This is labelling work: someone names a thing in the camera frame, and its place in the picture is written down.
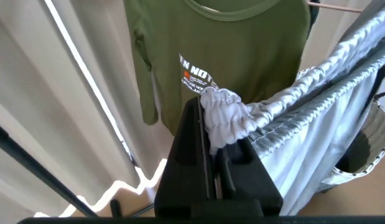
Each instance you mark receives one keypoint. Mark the beige curtain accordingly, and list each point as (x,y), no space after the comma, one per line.
(39,77)

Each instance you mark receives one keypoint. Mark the pale grey garment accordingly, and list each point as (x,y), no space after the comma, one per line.
(304,149)

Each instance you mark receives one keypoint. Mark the white laundry basket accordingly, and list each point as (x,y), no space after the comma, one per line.
(375,130)

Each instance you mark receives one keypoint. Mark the black clothes rack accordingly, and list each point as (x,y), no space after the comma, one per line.
(30,165)

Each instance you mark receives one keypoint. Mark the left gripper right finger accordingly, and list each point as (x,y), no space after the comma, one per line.
(248,180)

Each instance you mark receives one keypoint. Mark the green sleeveless shirt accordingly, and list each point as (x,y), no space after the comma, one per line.
(242,46)

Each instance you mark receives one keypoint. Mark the pink clothes hanger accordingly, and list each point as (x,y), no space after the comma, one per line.
(335,7)

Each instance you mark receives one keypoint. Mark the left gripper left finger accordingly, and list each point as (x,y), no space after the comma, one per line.
(186,168)

